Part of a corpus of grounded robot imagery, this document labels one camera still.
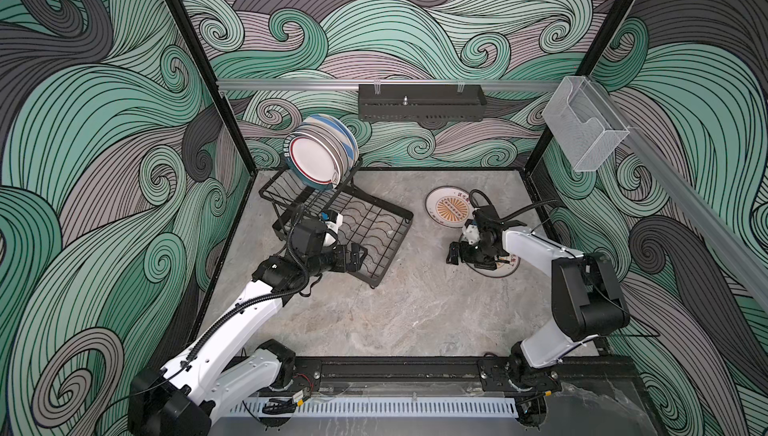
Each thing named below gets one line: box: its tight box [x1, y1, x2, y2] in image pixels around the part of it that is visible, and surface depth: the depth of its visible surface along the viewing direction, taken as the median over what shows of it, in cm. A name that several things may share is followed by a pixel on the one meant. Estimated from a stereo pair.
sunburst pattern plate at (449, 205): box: [425, 185, 473, 228], surface depth 110 cm
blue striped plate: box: [303, 113, 360, 166], surface depth 83 cm
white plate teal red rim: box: [283, 132, 342, 191], surface depth 86 cm
